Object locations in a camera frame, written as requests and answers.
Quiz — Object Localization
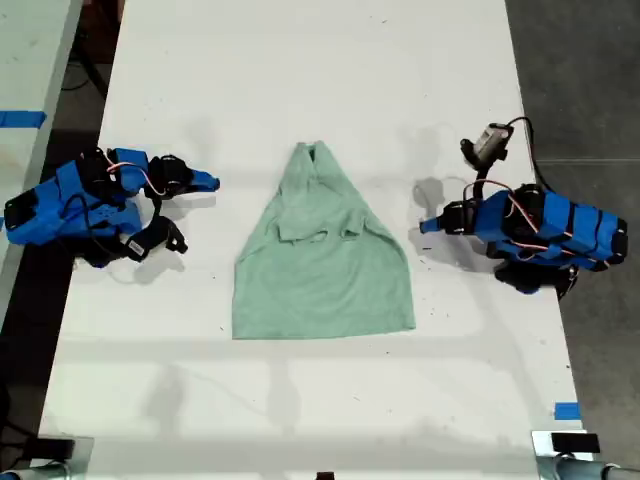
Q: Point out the pale green T-shirt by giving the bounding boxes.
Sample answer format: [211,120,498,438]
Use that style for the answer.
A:
[231,140,418,342]

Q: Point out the long blue tape strip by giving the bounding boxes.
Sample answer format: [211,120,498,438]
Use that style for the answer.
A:
[0,110,48,129]

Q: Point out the white side table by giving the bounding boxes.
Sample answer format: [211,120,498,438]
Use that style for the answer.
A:
[0,0,85,326]

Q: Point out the small black box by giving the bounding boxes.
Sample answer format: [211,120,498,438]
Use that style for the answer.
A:
[33,437,77,462]
[550,432,601,456]

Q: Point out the black camera stalk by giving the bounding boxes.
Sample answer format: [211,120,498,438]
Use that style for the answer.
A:
[471,167,490,202]

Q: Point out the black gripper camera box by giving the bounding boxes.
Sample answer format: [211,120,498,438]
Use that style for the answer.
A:
[118,216,190,262]
[459,122,515,171]

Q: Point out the black camera cable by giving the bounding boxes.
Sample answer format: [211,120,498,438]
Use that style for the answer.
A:
[504,116,554,194]

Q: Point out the black floor cables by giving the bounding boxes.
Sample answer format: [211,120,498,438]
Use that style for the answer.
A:
[60,47,110,100]

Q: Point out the metal table clamp bracket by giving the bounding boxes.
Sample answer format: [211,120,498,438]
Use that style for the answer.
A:
[35,435,95,480]
[530,429,597,480]

